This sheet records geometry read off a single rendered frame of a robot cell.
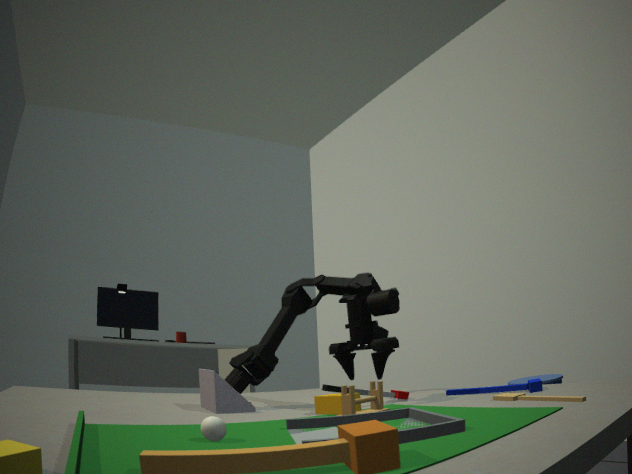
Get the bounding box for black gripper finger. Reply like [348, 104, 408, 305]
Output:
[333, 353, 356, 380]
[371, 350, 395, 380]

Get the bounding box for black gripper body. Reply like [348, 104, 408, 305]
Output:
[328, 317, 399, 355]

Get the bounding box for red putter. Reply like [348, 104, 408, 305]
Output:
[322, 384, 409, 401]

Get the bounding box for white golf ball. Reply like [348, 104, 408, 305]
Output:
[200, 416, 227, 441]

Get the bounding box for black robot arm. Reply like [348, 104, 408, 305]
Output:
[225, 273, 400, 394]

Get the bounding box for green rectangular mat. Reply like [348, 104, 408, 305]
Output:
[79, 404, 563, 474]

